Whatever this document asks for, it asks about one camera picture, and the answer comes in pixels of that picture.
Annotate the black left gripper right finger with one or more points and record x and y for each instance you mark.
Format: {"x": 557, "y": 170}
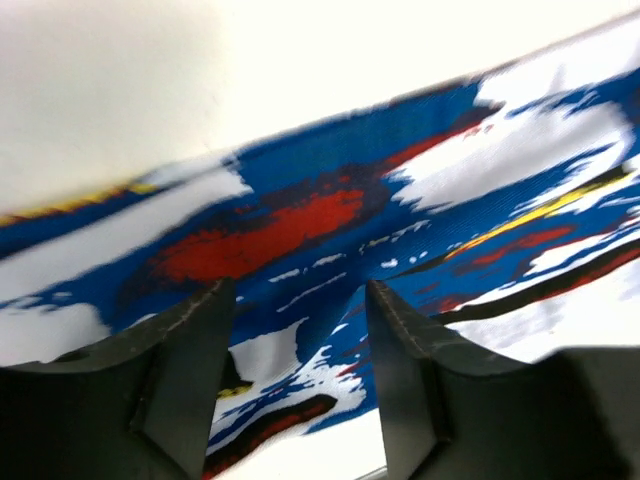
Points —
{"x": 452, "y": 409}

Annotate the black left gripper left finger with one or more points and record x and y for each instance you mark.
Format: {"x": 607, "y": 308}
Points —
{"x": 136, "y": 405}

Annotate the blue white red patterned trousers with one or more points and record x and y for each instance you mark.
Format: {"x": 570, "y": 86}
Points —
{"x": 505, "y": 208}

